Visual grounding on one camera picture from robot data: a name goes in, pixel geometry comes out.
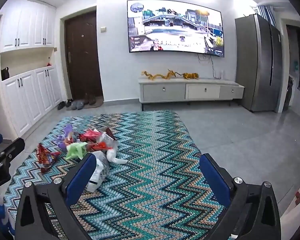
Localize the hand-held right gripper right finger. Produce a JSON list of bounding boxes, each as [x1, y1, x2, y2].
[[199, 153, 282, 240]]

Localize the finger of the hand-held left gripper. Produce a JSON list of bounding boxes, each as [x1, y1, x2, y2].
[[0, 133, 25, 167]]

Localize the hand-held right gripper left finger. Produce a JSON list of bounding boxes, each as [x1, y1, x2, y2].
[[14, 152, 98, 240]]

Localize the person's left hand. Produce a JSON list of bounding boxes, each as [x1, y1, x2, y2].
[[0, 192, 15, 233]]

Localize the white printed packet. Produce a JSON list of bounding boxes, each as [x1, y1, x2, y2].
[[86, 150, 110, 193]]

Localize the green snack wrapper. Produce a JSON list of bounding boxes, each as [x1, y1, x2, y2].
[[66, 142, 88, 160]]

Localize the red yellow-print snack wrapper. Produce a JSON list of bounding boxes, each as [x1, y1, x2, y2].
[[37, 143, 62, 173]]

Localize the white plastic bag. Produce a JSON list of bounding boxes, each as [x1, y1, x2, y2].
[[106, 146, 128, 165]]

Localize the purple snack wrapper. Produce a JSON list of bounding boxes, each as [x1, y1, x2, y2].
[[57, 124, 77, 152]]

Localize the silver snack wrapper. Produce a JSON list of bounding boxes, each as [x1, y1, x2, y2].
[[99, 127, 118, 151]]

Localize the white lower cabinet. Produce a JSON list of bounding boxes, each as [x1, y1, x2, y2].
[[1, 65, 63, 142]]

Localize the white cabinet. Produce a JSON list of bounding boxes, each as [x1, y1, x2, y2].
[[1, 65, 63, 142], [0, 0, 56, 53]]

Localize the zigzag patterned rug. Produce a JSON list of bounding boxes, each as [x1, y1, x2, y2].
[[4, 109, 232, 240]]

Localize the pair of black shoes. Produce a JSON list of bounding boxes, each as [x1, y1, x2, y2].
[[57, 100, 73, 110]]

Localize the grey white television stand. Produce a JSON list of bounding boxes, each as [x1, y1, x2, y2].
[[138, 77, 245, 111]]

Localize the dark brown door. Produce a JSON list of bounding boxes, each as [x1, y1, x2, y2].
[[64, 11, 103, 101]]

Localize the grey refrigerator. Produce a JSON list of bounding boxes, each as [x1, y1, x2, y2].
[[235, 14, 283, 112]]

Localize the white upper cabinet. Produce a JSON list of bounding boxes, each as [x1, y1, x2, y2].
[[0, 0, 56, 53]]

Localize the striped curtain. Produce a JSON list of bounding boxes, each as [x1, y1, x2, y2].
[[255, 5, 275, 28]]

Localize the television cable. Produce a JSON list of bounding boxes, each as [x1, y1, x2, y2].
[[196, 53, 216, 78]]

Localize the wall-mounted television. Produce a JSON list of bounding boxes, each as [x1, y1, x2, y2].
[[127, 0, 225, 58]]

